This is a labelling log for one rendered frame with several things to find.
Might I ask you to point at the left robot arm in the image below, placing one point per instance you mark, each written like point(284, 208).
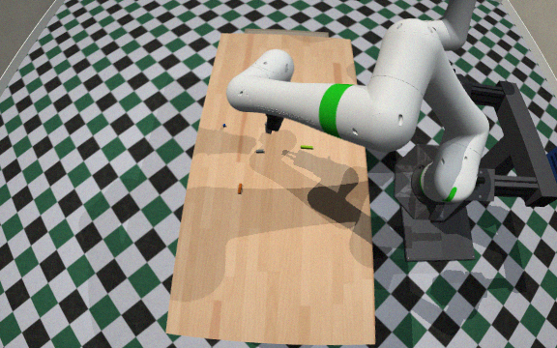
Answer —
point(412, 65)

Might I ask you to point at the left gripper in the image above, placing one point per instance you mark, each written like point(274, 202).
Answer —
point(273, 123)

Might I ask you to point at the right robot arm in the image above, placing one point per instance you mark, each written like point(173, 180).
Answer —
point(453, 27)

